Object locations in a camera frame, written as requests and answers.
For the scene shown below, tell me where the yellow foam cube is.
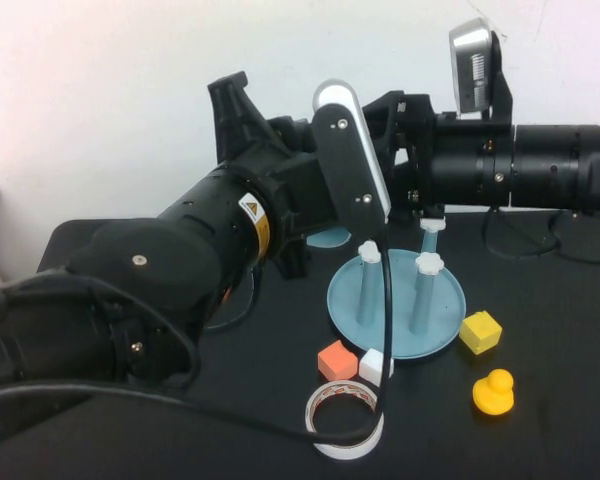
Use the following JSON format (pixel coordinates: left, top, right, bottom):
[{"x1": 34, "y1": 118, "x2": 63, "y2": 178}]
[{"x1": 458, "y1": 310, "x2": 502, "y2": 357}]

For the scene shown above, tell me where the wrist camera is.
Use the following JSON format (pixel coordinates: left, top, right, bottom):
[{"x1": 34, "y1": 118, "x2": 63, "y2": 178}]
[
  {"x1": 448, "y1": 17, "x2": 514, "y2": 121},
  {"x1": 312, "y1": 78, "x2": 392, "y2": 246}
]

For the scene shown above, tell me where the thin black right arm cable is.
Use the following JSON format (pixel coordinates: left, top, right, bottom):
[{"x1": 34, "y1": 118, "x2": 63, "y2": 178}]
[{"x1": 482, "y1": 207, "x2": 600, "y2": 264}]

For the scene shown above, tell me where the blue four-post cup stand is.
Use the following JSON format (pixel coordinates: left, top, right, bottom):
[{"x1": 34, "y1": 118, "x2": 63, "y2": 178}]
[{"x1": 326, "y1": 215, "x2": 467, "y2": 360}]

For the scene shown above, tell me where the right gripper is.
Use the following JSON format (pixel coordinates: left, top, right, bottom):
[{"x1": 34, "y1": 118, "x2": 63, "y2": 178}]
[{"x1": 362, "y1": 91, "x2": 514, "y2": 224}]

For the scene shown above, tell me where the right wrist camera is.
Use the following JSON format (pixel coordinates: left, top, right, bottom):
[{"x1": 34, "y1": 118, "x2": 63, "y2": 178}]
[{"x1": 448, "y1": 17, "x2": 514, "y2": 121}]

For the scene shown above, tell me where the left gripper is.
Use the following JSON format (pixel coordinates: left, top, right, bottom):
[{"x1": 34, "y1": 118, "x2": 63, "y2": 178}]
[{"x1": 207, "y1": 71, "x2": 339, "y2": 281}]

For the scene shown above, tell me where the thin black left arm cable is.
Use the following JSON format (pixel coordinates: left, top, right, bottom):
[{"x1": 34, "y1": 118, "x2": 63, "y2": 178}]
[{"x1": 204, "y1": 264, "x2": 261, "y2": 334}]

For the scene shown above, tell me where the orange foam cube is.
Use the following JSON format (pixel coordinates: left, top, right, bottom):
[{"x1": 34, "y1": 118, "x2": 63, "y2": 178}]
[{"x1": 316, "y1": 340, "x2": 358, "y2": 382}]

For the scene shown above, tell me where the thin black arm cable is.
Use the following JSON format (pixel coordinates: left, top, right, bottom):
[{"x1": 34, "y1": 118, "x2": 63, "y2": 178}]
[
  {"x1": 204, "y1": 264, "x2": 261, "y2": 334},
  {"x1": 482, "y1": 207, "x2": 600, "y2": 264}
]

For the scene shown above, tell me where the white foam cube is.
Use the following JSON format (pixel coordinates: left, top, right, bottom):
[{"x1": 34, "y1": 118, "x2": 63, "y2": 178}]
[{"x1": 358, "y1": 348, "x2": 395, "y2": 389}]

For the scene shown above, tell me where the white double-sided tape roll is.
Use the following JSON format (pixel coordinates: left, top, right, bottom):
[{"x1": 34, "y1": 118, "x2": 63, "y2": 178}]
[{"x1": 304, "y1": 380, "x2": 385, "y2": 460}]

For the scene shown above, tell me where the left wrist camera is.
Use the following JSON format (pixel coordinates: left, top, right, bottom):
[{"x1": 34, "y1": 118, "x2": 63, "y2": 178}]
[{"x1": 312, "y1": 78, "x2": 392, "y2": 246}]

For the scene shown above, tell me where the light blue plastic cup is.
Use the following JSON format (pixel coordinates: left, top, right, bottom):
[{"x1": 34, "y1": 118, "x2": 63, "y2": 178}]
[{"x1": 307, "y1": 227, "x2": 351, "y2": 250}]

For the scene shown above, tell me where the yellow rubber duck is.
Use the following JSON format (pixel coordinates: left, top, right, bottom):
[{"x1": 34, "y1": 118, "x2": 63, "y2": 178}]
[{"x1": 471, "y1": 368, "x2": 514, "y2": 416}]

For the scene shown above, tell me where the thick black camera cable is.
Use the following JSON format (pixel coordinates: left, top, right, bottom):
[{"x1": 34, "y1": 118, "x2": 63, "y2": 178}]
[{"x1": 0, "y1": 234, "x2": 396, "y2": 446}]

